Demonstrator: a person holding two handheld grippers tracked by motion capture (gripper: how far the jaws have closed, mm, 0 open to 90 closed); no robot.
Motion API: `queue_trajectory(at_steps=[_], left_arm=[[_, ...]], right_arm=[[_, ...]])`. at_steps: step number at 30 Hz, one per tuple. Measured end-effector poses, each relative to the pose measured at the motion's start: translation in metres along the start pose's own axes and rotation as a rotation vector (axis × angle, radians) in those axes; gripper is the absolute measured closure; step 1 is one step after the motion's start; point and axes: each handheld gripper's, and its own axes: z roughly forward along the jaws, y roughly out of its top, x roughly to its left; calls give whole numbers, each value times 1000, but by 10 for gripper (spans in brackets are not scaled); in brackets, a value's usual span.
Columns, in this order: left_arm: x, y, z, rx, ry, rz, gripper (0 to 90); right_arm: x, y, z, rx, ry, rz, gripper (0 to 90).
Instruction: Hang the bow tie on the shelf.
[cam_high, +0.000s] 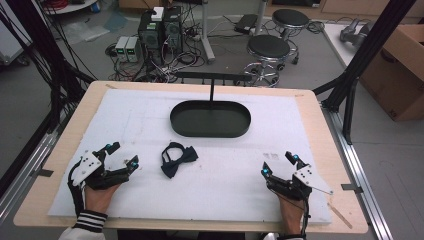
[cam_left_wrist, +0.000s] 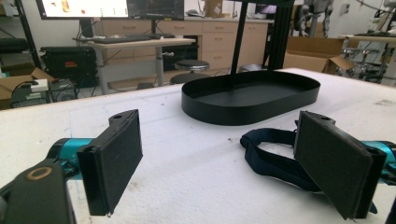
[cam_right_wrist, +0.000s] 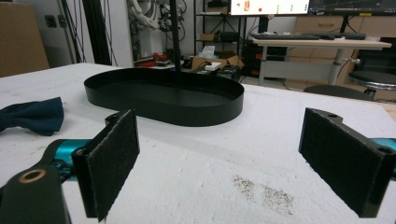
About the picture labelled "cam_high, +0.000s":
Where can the white box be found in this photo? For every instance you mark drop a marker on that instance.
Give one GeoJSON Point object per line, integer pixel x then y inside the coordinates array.
{"type": "Point", "coordinates": [157, 13]}

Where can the brown cardboard box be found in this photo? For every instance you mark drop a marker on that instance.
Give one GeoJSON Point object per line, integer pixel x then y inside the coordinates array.
{"type": "Point", "coordinates": [400, 70]}

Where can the flat black device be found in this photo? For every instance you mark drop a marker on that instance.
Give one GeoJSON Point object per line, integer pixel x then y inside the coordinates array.
{"type": "Point", "coordinates": [246, 23]}

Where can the grey power supply unit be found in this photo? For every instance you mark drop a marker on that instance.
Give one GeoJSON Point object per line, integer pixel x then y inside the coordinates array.
{"type": "Point", "coordinates": [121, 48]}
{"type": "Point", "coordinates": [134, 49]}

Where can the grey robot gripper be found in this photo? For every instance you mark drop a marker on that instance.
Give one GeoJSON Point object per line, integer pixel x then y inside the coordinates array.
{"type": "Point", "coordinates": [354, 31]}

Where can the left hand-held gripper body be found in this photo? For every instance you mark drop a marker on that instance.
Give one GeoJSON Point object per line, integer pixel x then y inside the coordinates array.
{"type": "Point", "coordinates": [87, 165]}

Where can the thin wooden stick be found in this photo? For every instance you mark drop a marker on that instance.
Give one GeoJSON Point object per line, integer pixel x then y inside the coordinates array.
{"type": "Point", "coordinates": [340, 215]}

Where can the white foam mat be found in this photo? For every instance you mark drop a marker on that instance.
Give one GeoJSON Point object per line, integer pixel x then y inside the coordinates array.
{"type": "Point", "coordinates": [206, 193]}

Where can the black computer tower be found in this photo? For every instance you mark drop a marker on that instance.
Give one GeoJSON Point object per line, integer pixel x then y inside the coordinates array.
{"type": "Point", "coordinates": [150, 36]}
{"type": "Point", "coordinates": [172, 30]}

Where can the aluminium rail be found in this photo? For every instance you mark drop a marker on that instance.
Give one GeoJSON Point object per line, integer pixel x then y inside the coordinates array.
{"type": "Point", "coordinates": [30, 163]}
{"type": "Point", "coordinates": [358, 173]}

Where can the person's right hand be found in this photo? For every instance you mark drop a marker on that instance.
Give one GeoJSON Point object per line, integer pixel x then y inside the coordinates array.
{"type": "Point", "coordinates": [290, 211]}

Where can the dark bow tie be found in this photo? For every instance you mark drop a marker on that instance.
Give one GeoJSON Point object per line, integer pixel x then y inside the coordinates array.
{"type": "Point", "coordinates": [176, 160]}

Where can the clear plastic sheet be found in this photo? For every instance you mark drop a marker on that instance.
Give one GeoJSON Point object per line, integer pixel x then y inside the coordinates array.
{"type": "Point", "coordinates": [93, 28]}

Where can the white desk leg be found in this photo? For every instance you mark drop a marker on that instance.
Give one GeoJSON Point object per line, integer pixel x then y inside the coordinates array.
{"type": "Point", "coordinates": [207, 36]}

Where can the dark tape piece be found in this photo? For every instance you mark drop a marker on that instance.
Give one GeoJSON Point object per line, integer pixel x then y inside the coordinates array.
{"type": "Point", "coordinates": [44, 172]}
{"type": "Point", "coordinates": [352, 188]}

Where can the black oval tray hanger stand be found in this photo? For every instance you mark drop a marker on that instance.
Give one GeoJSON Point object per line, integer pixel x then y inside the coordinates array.
{"type": "Point", "coordinates": [210, 120]}

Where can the person's left hand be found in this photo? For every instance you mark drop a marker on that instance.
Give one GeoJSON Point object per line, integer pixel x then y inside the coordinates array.
{"type": "Point", "coordinates": [99, 197]}

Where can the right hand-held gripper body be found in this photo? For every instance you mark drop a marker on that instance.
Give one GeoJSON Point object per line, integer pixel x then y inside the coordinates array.
{"type": "Point", "coordinates": [308, 176]}

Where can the black metal frame strut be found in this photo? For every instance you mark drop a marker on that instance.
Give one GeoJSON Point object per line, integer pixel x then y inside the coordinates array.
{"type": "Point", "coordinates": [370, 43]}
{"type": "Point", "coordinates": [46, 56]}

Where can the black round stool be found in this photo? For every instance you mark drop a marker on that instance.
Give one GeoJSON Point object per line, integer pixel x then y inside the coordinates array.
{"type": "Point", "coordinates": [290, 17]}
{"type": "Point", "coordinates": [268, 46]}

